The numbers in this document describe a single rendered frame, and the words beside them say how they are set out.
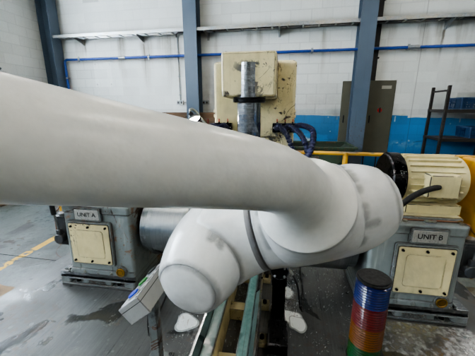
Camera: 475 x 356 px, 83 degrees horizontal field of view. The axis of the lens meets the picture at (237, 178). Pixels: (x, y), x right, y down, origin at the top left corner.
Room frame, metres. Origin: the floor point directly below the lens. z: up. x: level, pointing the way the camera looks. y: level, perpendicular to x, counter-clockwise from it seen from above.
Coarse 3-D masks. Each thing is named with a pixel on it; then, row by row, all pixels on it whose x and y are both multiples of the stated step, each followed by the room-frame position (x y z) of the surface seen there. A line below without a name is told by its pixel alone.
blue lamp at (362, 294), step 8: (360, 288) 0.43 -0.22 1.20; (368, 288) 0.41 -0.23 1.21; (360, 296) 0.42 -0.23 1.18; (368, 296) 0.41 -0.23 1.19; (376, 296) 0.41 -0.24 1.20; (384, 296) 0.41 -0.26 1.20; (360, 304) 0.42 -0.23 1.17; (368, 304) 0.41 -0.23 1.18; (376, 304) 0.41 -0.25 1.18; (384, 304) 0.41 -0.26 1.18
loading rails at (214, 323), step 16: (256, 288) 0.80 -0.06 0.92; (224, 304) 0.73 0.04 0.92; (240, 304) 0.81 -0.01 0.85; (256, 304) 0.71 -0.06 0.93; (208, 320) 0.65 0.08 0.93; (224, 320) 0.71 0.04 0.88; (240, 320) 0.79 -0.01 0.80; (256, 320) 0.64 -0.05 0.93; (208, 336) 0.60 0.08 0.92; (224, 336) 0.70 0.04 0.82; (240, 336) 0.60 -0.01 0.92; (256, 336) 0.59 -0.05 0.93; (192, 352) 0.54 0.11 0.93; (208, 352) 0.55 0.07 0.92; (224, 352) 0.62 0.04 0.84; (240, 352) 0.55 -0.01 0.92; (256, 352) 0.57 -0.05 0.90
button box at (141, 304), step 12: (156, 276) 0.64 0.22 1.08; (144, 288) 0.58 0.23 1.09; (156, 288) 0.61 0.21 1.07; (132, 300) 0.55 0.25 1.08; (144, 300) 0.55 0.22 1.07; (156, 300) 0.58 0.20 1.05; (120, 312) 0.55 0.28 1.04; (132, 312) 0.55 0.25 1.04; (144, 312) 0.54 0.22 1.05; (132, 324) 0.55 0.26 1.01
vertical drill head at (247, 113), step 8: (248, 64) 1.01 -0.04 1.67; (248, 72) 1.01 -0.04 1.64; (248, 80) 1.01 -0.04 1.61; (248, 88) 1.01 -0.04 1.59; (240, 96) 1.02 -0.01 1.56; (248, 96) 1.01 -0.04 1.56; (256, 96) 1.02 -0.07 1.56; (240, 104) 1.02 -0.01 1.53; (248, 104) 1.01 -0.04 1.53; (256, 104) 1.02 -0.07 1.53; (240, 112) 1.02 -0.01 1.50; (248, 112) 1.01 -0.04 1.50; (256, 112) 1.02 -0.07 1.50; (240, 120) 1.02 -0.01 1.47; (248, 120) 1.01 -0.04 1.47; (256, 120) 1.02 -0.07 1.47; (240, 128) 1.02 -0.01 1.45; (248, 128) 1.01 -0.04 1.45; (256, 128) 1.02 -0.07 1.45
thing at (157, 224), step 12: (144, 216) 0.99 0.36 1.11; (156, 216) 0.97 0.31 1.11; (168, 216) 0.96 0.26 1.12; (180, 216) 0.96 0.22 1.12; (144, 228) 0.97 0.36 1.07; (156, 228) 0.95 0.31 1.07; (168, 228) 0.94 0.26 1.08; (144, 240) 0.97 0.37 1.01; (156, 240) 0.94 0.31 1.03; (156, 252) 0.98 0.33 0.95
